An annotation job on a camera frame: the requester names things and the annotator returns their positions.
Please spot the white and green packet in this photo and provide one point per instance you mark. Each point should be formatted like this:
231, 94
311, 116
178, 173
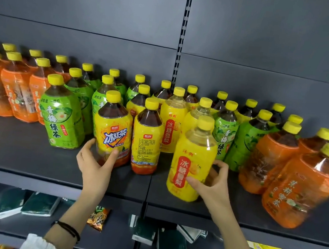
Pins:
189, 233
132, 220

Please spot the cluster of green-label tea bottles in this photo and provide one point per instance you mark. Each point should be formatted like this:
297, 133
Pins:
61, 115
245, 139

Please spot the orange-label tea bottle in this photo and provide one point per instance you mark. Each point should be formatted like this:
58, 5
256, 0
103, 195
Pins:
301, 186
313, 142
268, 157

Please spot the person's left forearm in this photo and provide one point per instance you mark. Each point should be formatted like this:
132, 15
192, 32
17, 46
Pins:
71, 216

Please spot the dark green packet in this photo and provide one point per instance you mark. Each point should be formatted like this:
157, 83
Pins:
144, 231
10, 202
171, 244
40, 204

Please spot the group of orange-label tea bottles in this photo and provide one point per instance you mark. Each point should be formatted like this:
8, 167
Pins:
16, 91

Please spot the person's right thumb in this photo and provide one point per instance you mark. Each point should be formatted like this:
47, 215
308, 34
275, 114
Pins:
196, 183

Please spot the yellow-label clear drink bottle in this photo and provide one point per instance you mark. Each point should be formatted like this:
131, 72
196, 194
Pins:
197, 115
191, 153
171, 120

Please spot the person's left hand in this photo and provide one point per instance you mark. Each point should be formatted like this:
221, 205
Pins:
95, 174

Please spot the person's left thumb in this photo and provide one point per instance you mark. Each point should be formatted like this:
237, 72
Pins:
110, 161

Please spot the orange snack packet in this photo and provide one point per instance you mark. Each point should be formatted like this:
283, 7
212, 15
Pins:
97, 218

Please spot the person's right hand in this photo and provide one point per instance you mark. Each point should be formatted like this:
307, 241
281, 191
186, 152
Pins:
215, 193

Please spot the slotted metal shelf upright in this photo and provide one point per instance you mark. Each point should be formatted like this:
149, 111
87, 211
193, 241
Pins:
182, 34

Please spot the white sleeve cuff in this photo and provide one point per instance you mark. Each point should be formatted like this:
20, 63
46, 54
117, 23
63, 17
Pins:
42, 247

